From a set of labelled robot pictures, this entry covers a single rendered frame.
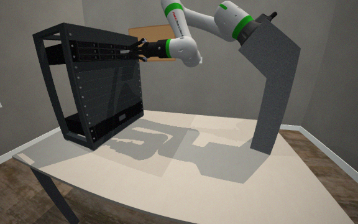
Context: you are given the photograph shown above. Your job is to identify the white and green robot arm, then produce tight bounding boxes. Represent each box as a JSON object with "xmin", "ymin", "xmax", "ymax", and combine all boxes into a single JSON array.
[{"xmin": 156, "ymin": 0, "xmax": 277, "ymax": 67}]

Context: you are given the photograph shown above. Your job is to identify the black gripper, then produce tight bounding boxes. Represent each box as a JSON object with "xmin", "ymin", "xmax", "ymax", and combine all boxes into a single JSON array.
[{"xmin": 120, "ymin": 38, "xmax": 157, "ymax": 62}]

